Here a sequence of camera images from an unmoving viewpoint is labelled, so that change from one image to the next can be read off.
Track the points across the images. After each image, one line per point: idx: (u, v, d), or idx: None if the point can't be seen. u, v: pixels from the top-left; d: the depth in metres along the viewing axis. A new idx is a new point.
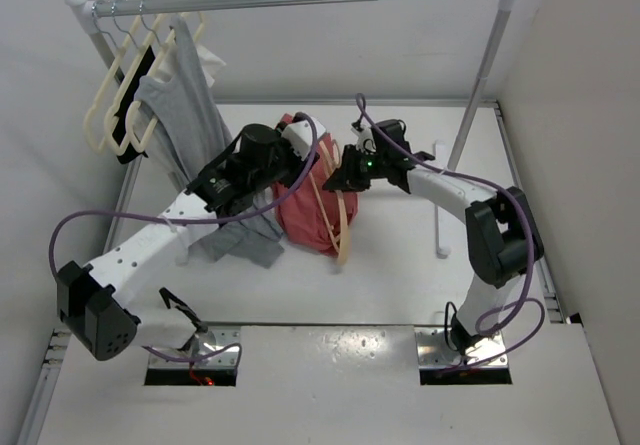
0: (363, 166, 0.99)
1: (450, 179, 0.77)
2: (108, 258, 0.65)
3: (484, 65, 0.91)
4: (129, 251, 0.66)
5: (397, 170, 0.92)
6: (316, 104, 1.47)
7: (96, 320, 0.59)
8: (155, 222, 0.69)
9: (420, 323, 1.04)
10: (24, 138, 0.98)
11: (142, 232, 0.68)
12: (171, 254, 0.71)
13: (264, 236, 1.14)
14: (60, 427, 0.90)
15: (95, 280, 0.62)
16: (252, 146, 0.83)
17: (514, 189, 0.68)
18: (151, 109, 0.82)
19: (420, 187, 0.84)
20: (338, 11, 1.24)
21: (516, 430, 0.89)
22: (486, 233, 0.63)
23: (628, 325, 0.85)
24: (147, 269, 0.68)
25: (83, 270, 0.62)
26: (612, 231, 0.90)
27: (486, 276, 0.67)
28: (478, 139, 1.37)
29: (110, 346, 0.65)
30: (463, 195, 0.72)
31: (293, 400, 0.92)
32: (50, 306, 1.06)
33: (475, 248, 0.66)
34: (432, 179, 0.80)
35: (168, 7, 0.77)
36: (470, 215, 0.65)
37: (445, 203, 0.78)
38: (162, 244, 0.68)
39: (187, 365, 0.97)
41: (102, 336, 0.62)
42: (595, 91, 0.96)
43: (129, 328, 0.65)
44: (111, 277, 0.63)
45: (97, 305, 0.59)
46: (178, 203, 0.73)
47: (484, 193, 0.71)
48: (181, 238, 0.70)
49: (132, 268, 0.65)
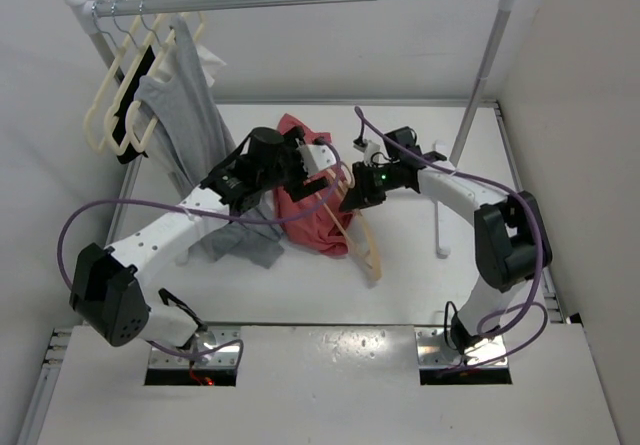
0: (377, 180, 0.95)
1: (461, 181, 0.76)
2: (129, 241, 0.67)
3: (484, 65, 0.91)
4: (150, 235, 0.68)
5: (408, 170, 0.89)
6: (316, 104, 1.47)
7: (117, 299, 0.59)
8: (174, 211, 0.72)
9: (420, 323, 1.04)
10: (24, 138, 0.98)
11: (161, 218, 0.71)
12: (185, 242, 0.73)
13: (265, 236, 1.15)
14: (60, 427, 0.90)
15: (117, 260, 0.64)
16: (259, 146, 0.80)
17: (525, 193, 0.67)
18: (151, 109, 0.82)
19: (430, 186, 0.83)
20: (338, 11, 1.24)
21: (516, 430, 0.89)
22: (494, 238, 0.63)
23: (627, 325, 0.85)
24: (163, 254, 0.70)
25: (105, 252, 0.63)
26: (612, 231, 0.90)
27: (491, 280, 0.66)
28: (478, 138, 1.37)
29: (124, 331, 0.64)
30: (473, 198, 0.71)
31: (293, 400, 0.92)
32: (50, 306, 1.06)
33: (482, 251, 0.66)
34: (443, 179, 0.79)
35: (168, 7, 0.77)
36: (478, 218, 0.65)
37: (457, 204, 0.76)
38: (180, 230, 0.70)
39: (187, 365, 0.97)
41: (122, 318, 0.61)
42: (595, 91, 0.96)
43: (144, 312, 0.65)
44: (132, 258, 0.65)
45: (121, 282, 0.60)
46: (194, 195, 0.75)
47: (495, 196, 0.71)
48: (195, 228, 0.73)
49: (153, 251, 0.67)
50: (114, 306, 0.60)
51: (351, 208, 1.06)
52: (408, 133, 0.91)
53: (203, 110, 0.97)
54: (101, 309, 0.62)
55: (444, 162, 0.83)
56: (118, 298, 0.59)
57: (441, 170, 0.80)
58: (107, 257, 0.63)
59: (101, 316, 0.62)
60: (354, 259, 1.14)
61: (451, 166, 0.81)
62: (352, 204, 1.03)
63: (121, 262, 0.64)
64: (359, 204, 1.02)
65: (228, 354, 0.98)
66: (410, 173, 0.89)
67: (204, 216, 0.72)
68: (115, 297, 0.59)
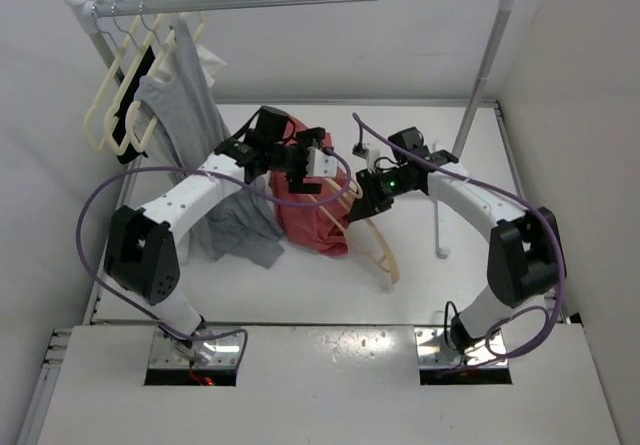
0: (385, 187, 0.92)
1: (475, 190, 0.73)
2: (157, 202, 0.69)
3: (484, 66, 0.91)
4: (176, 197, 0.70)
5: (417, 170, 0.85)
6: (316, 104, 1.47)
7: (155, 252, 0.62)
8: (195, 174, 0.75)
9: (419, 323, 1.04)
10: (24, 138, 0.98)
11: (184, 183, 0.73)
12: (206, 206, 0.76)
13: (264, 236, 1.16)
14: (60, 426, 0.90)
15: (150, 218, 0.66)
16: (269, 115, 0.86)
17: (543, 209, 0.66)
18: (151, 109, 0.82)
19: (440, 190, 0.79)
20: (338, 12, 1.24)
21: (516, 430, 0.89)
22: (513, 255, 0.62)
23: (628, 325, 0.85)
24: (189, 216, 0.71)
25: (137, 212, 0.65)
26: (612, 231, 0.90)
27: (505, 296, 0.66)
28: (478, 138, 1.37)
29: (159, 289, 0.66)
30: (489, 212, 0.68)
31: (293, 400, 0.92)
32: (50, 306, 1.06)
33: (497, 269, 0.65)
34: (455, 186, 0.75)
35: (168, 7, 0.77)
36: (497, 236, 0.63)
37: (467, 213, 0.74)
38: (204, 191, 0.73)
39: (187, 365, 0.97)
41: (160, 271, 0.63)
42: (595, 91, 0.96)
43: (176, 269, 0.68)
44: (164, 216, 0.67)
45: (159, 233, 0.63)
46: (213, 161, 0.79)
47: (512, 211, 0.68)
48: (216, 190, 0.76)
49: (182, 210, 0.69)
50: (153, 258, 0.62)
51: (357, 219, 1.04)
52: (415, 134, 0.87)
53: (203, 110, 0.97)
54: (138, 266, 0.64)
55: (455, 164, 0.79)
56: (158, 248, 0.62)
57: (453, 177, 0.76)
58: (140, 217, 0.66)
59: (138, 274, 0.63)
60: (354, 259, 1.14)
61: (464, 172, 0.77)
62: (360, 214, 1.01)
63: (155, 220, 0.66)
64: (371, 215, 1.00)
65: (228, 354, 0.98)
66: (420, 173, 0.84)
67: (223, 180, 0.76)
68: (154, 247, 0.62)
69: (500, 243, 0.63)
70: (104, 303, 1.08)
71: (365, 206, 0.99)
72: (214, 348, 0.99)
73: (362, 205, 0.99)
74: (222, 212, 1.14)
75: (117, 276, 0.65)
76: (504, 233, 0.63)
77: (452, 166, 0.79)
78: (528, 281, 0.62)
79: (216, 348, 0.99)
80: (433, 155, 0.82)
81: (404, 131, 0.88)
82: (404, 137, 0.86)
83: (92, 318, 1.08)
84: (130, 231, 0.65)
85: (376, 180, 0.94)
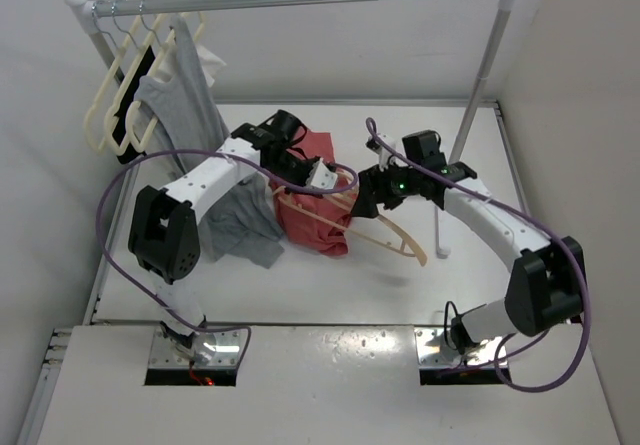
0: (395, 187, 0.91)
1: (498, 213, 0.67)
2: (180, 183, 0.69)
3: (484, 66, 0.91)
4: (197, 177, 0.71)
5: (433, 184, 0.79)
6: (315, 103, 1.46)
7: (179, 230, 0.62)
8: (214, 156, 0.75)
9: (419, 323, 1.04)
10: (24, 138, 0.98)
11: (202, 166, 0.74)
12: (224, 187, 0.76)
13: (265, 236, 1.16)
14: (60, 426, 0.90)
15: (173, 198, 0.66)
16: (282, 114, 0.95)
17: (568, 239, 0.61)
18: (151, 109, 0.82)
19: (457, 208, 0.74)
20: (338, 12, 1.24)
21: (517, 430, 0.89)
22: (536, 289, 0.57)
23: (628, 326, 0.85)
24: (209, 196, 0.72)
25: (160, 191, 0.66)
26: (613, 232, 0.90)
27: (524, 325, 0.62)
28: (478, 138, 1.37)
29: (181, 266, 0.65)
30: (511, 238, 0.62)
31: (293, 400, 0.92)
32: (50, 306, 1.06)
33: (517, 297, 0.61)
34: (475, 206, 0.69)
35: (167, 7, 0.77)
36: (518, 266, 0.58)
37: (486, 235, 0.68)
38: (222, 173, 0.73)
39: (187, 365, 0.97)
41: (182, 247, 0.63)
42: (595, 91, 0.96)
43: (198, 247, 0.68)
44: (186, 195, 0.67)
45: (182, 211, 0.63)
46: (230, 144, 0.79)
47: (536, 238, 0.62)
48: (232, 173, 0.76)
49: (202, 190, 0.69)
50: (177, 234, 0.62)
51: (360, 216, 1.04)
52: (432, 138, 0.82)
53: (202, 110, 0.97)
54: (161, 242, 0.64)
55: (473, 180, 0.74)
56: (182, 225, 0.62)
57: (472, 196, 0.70)
58: (164, 197, 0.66)
59: (161, 250, 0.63)
60: (354, 259, 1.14)
61: (484, 191, 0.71)
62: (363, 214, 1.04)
63: (178, 198, 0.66)
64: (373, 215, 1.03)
65: (228, 354, 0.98)
66: (435, 187, 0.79)
67: (239, 163, 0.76)
68: (178, 223, 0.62)
69: (523, 274, 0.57)
70: (104, 303, 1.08)
71: (367, 208, 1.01)
72: (214, 348, 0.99)
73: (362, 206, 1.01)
74: (222, 212, 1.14)
75: (140, 253, 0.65)
76: (526, 264, 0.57)
77: (468, 182, 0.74)
78: (549, 313, 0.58)
79: (216, 348, 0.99)
80: (451, 170, 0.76)
81: (420, 134, 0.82)
82: (420, 142, 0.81)
83: (92, 318, 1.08)
84: (154, 209, 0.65)
85: (385, 183, 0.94)
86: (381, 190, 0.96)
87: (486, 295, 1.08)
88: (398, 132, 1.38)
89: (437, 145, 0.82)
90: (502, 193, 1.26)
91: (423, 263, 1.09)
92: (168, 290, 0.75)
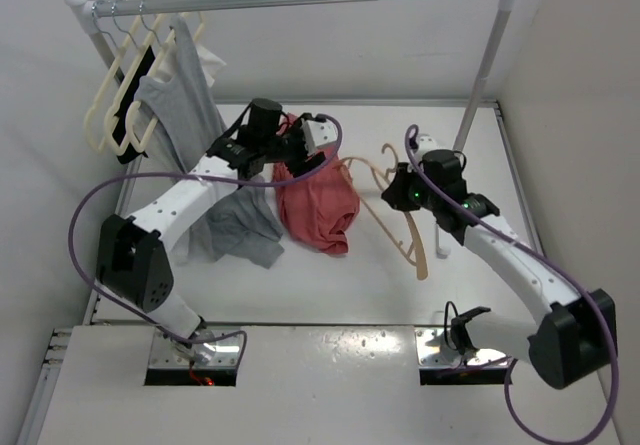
0: (412, 193, 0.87)
1: (524, 258, 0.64)
2: (148, 210, 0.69)
3: (484, 65, 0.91)
4: (167, 203, 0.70)
5: (450, 217, 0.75)
6: (315, 104, 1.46)
7: (147, 262, 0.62)
8: (186, 179, 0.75)
9: (420, 323, 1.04)
10: (24, 137, 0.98)
11: (175, 189, 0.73)
12: (199, 209, 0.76)
13: (265, 237, 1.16)
14: (60, 427, 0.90)
15: (140, 227, 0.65)
16: (257, 109, 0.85)
17: (599, 294, 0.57)
18: (151, 109, 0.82)
19: (478, 246, 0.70)
20: (338, 12, 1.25)
21: (517, 431, 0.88)
22: (567, 344, 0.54)
23: (628, 326, 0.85)
24: (182, 221, 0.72)
25: (126, 221, 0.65)
26: (613, 232, 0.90)
27: (548, 376, 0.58)
28: (478, 138, 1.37)
29: (152, 296, 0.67)
30: (540, 289, 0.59)
31: (293, 400, 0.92)
32: (49, 306, 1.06)
33: (545, 348, 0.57)
34: (499, 248, 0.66)
35: (166, 7, 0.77)
36: (545, 318, 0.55)
37: (511, 280, 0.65)
38: (194, 197, 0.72)
39: (187, 365, 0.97)
41: (150, 280, 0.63)
42: (594, 92, 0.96)
43: (168, 273, 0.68)
44: (154, 224, 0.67)
45: (150, 241, 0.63)
46: (204, 164, 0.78)
47: (565, 290, 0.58)
48: (208, 194, 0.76)
49: (172, 217, 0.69)
50: (143, 268, 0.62)
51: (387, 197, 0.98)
52: (457, 167, 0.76)
53: (202, 110, 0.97)
54: (129, 274, 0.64)
55: (496, 217, 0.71)
56: (148, 257, 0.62)
57: (498, 237, 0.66)
58: (131, 226, 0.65)
59: (130, 281, 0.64)
60: (354, 259, 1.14)
61: (509, 231, 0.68)
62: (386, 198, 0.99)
63: (146, 227, 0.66)
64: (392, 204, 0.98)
65: (228, 354, 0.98)
66: (455, 219, 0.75)
67: (215, 183, 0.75)
68: (144, 257, 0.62)
69: (551, 327, 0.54)
70: (104, 303, 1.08)
71: (393, 196, 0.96)
72: (214, 348, 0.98)
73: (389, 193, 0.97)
74: (222, 212, 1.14)
75: (110, 283, 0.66)
76: (554, 317, 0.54)
77: (491, 220, 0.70)
78: (577, 369, 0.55)
79: (216, 348, 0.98)
80: (472, 204, 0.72)
81: (443, 160, 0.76)
82: (442, 170, 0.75)
83: (92, 318, 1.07)
84: (121, 239, 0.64)
85: (403, 186, 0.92)
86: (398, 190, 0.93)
87: (485, 295, 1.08)
88: (398, 132, 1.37)
89: (461, 172, 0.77)
90: (502, 193, 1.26)
91: (420, 278, 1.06)
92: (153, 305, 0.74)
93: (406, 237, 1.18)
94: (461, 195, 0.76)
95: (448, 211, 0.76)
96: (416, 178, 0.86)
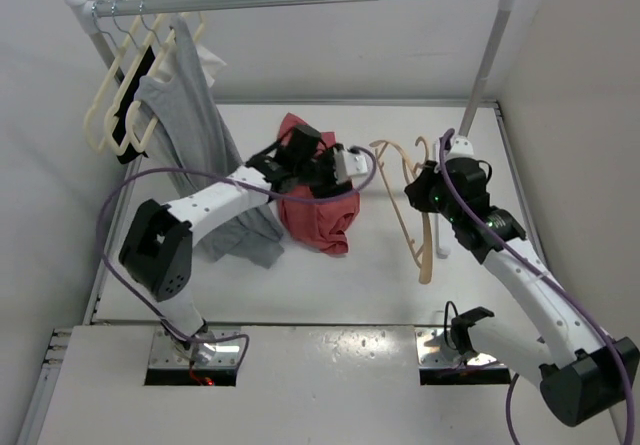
0: (433, 195, 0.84)
1: (549, 294, 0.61)
2: (183, 202, 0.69)
3: (483, 65, 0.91)
4: (202, 199, 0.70)
5: (472, 233, 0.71)
6: (315, 103, 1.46)
7: (174, 249, 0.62)
8: (222, 181, 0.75)
9: (420, 323, 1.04)
10: (24, 137, 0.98)
11: (211, 188, 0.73)
12: (229, 213, 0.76)
13: (265, 236, 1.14)
14: (60, 427, 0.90)
15: (173, 216, 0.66)
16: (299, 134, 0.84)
17: (625, 342, 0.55)
18: (151, 109, 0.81)
19: (500, 272, 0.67)
20: (337, 12, 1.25)
21: (518, 431, 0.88)
22: (587, 393, 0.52)
23: (629, 327, 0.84)
24: (212, 220, 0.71)
25: (161, 207, 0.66)
26: (613, 233, 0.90)
27: (556, 410, 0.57)
28: (478, 138, 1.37)
29: (168, 287, 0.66)
30: (565, 333, 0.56)
31: (293, 400, 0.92)
32: (49, 306, 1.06)
33: (556, 388, 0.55)
34: (523, 279, 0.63)
35: (166, 7, 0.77)
36: (568, 366, 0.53)
37: (531, 313, 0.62)
38: (228, 199, 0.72)
39: (187, 365, 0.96)
41: (172, 268, 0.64)
42: (595, 92, 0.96)
43: (187, 267, 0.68)
44: (187, 215, 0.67)
45: (180, 229, 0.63)
46: (243, 171, 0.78)
47: (590, 336, 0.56)
48: (241, 200, 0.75)
49: (205, 212, 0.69)
50: (170, 252, 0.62)
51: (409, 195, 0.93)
52: (481, 179, 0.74)
53: (203, 111, 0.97)
54: (153, 260, 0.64)
55: (522, 241, 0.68)
56: (177, 243, 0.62)
57: (524, 266, 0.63)
58: (165, 213, 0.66)
59: (152, 266, 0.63)
60: (354, 259, 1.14)
61: (536, 261, 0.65)
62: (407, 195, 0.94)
63: (178, 216, 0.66)
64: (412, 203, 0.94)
65: (228, 354, 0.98)
66: (475, 238, 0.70)
67: (250, 191, 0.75)
68: (173, 243, 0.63)
69: (574, 376, 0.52)
70: (104, 303, 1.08)
71: (415, 195, 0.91)
72: (214, 348, 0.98)
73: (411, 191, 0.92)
74: None
75: (130, 265, 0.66)
76: (579, 366, 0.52)
77: (518, 244, 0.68)
78: (589, 410, 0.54)
79: (216, 348, 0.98)
80: (497, 222, 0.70)
81: (468, 172, 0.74)
82: (466, 182, 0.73)
83: (92, 318, 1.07)
84: (152, 224, 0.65)
85: (425, 187, 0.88)
86: (418, 189, 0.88)
87: (486, 295, 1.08)
88: (398, 132, 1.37)
89: (484, 186, 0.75)
90: (502, 193, 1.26)
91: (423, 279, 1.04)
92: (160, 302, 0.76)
93: (420, 237, 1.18)
94: (483, 209, 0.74)
95: (468, 228, 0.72)
96: (440, 182, 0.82)
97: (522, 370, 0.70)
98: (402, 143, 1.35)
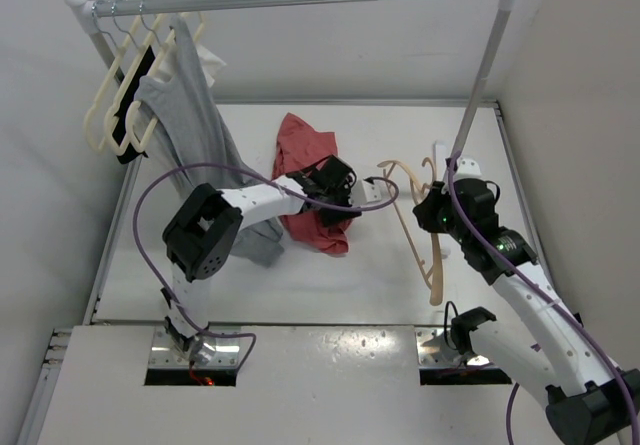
0: (440, 216, 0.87)
1: (559, 320, 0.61)
2: (234, 191, 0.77)
3: (483, 65, 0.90)
4: (250, 192, 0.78)
5: (483, 255, 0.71)
6: (315, 103, 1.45)
7: (221, 233, 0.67)
8: (268, 184, 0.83)
9: (420, 323, 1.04)
10: (23, 137, 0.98)
11: (258, 187, 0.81)
12: (269, 213, 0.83)
13: (265, 236, 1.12)
14: (59, 427, 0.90)
15: (226, 201, 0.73)
16: (332, 163, 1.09)
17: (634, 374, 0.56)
18: (152, 109, 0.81)
19: (508, 295, 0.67)
20: (337, 11, 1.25)
21: (518, 431, 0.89)
22: (595, 425, 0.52)
23: (629, 327, 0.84)
24: (256, 213, 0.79)
25: (218, 192, 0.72)
26: (612, 233, 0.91)
27: (561, 432, 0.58)
28: (479, 137, 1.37)
29: (204, 269, 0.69)
30: (576, 365, 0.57)
31: (293, 400, 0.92)
32: (49, 306, 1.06)
33: (563, 414, 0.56)
34: (534, 305, 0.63)
35: (166, 7, 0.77)
36: (578, 397, 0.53)
37: (539, 337, 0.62)
38: (273, 198, 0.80)
39: (187, 365, 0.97)
41: (218, 247, 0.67)
42: (595, 92, 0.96)
43: (226, 254, 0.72)
44: (238, 202, 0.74)
45: (229, 215, 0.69)
46: (284, 180, 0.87)
47: (600, 368, 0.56)
48: (282, 203, 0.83)
49: (252, 205, 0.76)
50: (216, 236, 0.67)
51: (418, 215, 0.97)
52: (489, 200, 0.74)
53: (203, 111, 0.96)
54: (199, 239, 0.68)
55: (533, 265, 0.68)
56: (225, 228, 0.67)
57: (536, 293, 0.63)
58: (217, 198, 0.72)
59: (194, 249, 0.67)
60: (354, 259, 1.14)
61: (547, 288, 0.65)
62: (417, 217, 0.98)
63: (229, 202, 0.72)
64: (421, 224, 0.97)
65: (228, 354, 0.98)
66: (486, 258, 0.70)
67: (291, 196, 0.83)
68: (224, 226, 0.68)
69: (584, 408, 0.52)
70: (104, 303, 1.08)
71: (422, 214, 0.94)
72: (214, 348, 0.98)
73: (422, 211, 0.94)
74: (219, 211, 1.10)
75: (173, 242, 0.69)
76: (589, 399, 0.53)
77: (530, 269, 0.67)
78: (594, 438, 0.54)
79: (216, 348, 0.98)
80: (508, 244, 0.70)
81: (475, 193, 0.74)
82: (475, 203, 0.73)
83: (92, 318, 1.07)
84: (203, 207, 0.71)
85: (433, 207, 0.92)
86: (427, 209, 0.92)
87: (486, 295, 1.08)
88: (398, 132, 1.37)
89: (494, 206, 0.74)
90: (503, 193, 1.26)
91: (436, 299, 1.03)
92: (185, 286, 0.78)
93: (429, 258, 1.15)
94: (492, 231, 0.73)
95: (479, 250, 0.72)
96: (447, 202, 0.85)
97: (521, 372, 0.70)
98: (402, 143, 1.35)
